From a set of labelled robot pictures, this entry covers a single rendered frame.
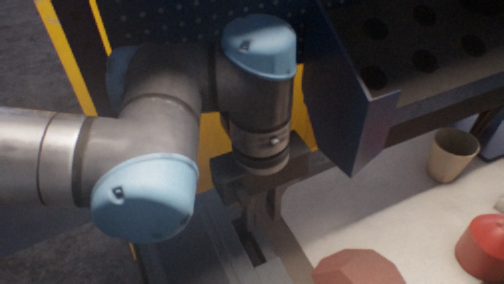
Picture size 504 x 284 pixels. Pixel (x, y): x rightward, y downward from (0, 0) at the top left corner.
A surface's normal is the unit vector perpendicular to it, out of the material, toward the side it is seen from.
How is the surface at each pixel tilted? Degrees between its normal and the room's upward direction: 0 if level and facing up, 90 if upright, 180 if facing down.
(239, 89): 79
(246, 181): 90
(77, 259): 0
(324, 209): 0
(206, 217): 0
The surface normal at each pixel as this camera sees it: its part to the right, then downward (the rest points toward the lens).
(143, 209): 0.05, 0.71
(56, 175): 0.13, 0.34
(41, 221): -0.02, -0.71
